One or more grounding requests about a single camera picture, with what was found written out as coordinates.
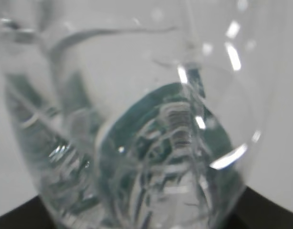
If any clear water bottle green label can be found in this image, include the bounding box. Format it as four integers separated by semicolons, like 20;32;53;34
0;0;286;229

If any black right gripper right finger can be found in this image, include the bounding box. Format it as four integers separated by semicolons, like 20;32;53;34
226;186;293;229

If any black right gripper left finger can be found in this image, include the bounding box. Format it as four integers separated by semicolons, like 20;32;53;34
0;196;56;229

